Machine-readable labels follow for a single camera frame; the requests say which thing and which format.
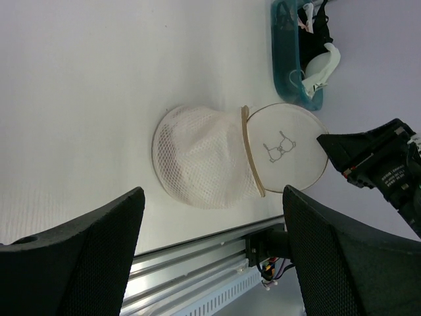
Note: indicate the white slotted cable duct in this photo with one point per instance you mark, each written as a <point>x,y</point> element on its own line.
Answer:
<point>223,295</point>

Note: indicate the blue plastic basket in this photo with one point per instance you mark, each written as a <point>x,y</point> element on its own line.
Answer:
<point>286,67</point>

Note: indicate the pale green cloth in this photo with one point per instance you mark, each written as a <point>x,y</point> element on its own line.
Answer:
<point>320,68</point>

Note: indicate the front aluminium rail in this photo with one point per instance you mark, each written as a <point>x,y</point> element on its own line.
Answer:
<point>166,280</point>

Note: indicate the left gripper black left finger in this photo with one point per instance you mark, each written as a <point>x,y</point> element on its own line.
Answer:
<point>80,267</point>

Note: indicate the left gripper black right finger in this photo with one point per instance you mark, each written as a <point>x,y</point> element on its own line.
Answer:
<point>346,267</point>

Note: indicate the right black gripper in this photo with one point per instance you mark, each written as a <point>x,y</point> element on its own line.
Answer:
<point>383,159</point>

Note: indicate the round white mesh laundry bag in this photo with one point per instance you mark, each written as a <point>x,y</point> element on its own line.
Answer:
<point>212,159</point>

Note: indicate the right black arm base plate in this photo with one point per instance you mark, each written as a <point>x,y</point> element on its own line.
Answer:
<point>264,244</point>

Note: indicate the black garment in basket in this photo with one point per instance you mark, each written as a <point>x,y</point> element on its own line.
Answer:
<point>314,33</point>

